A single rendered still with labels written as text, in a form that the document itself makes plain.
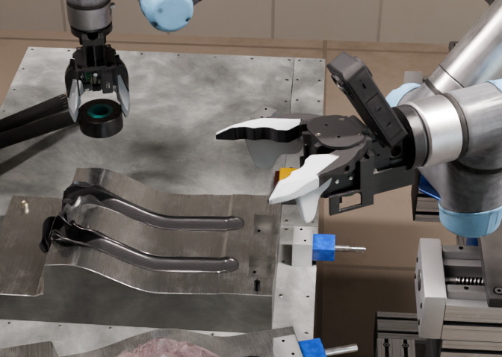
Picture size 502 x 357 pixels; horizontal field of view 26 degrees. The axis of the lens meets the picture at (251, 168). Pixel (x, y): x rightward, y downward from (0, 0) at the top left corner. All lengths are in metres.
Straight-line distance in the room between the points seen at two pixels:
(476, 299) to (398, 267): 1.50
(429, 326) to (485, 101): 0.57
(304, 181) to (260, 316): 0.77
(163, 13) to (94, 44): 0.20
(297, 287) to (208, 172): 0.37
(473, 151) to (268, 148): 0.22
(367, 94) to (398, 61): 2.96
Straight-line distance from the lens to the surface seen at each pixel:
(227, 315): 1.82
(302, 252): 1.94
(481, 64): 1.34
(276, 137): 1.17
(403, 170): 1.20
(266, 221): 1.94
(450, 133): 1.18
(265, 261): 1.86
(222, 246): 1.87
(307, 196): 1.09
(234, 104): 2.37
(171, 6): 1.69
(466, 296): 1.68
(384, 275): 3.14
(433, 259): 1.71
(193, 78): 2.46
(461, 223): 1.30
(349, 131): 1.15
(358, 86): 1.11
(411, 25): 4.16
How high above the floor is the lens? 2.13
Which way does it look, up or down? 37 degrees down
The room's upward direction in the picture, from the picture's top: straight up
